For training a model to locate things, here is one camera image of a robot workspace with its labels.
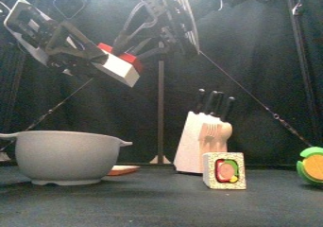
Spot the speckled toy sushi roll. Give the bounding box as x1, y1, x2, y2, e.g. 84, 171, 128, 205
200, 151, 249, 191

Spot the red toy salmon slice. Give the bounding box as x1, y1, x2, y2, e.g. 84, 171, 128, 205
96, 42, 146, 75

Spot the white toy rice block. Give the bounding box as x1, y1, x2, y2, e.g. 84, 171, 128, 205
90, 48, 143, 89

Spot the green and orange toy roll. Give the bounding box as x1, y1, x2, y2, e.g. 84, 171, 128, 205
295, 146, 323, 186

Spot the grey upright frame post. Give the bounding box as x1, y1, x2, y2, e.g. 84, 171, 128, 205
150, 41, 174, 166

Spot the thin diagonal brace rod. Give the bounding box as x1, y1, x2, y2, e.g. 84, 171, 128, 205
0, 77, 96, 153
196, 50, 314, 148

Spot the grey two-handled bowl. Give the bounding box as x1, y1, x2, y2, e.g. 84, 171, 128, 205
0, 130, 134, 186

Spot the orange and white toy slice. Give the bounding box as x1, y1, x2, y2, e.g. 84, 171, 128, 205
106, 165, 142, 177

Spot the wooden toy fork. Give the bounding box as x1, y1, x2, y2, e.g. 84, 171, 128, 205
198, 121, 234, 154

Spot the black-handled toy knife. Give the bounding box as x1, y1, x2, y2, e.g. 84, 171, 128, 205
219, 96, 238, 123
203, 90, 219, 115
212, 92, 226, 118
194, 88, 207, 115

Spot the black upright frame post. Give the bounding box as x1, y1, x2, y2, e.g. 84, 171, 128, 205
287, 0, 323, 144

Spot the white knife block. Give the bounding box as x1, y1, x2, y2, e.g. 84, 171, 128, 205
172, 111, 231, 175

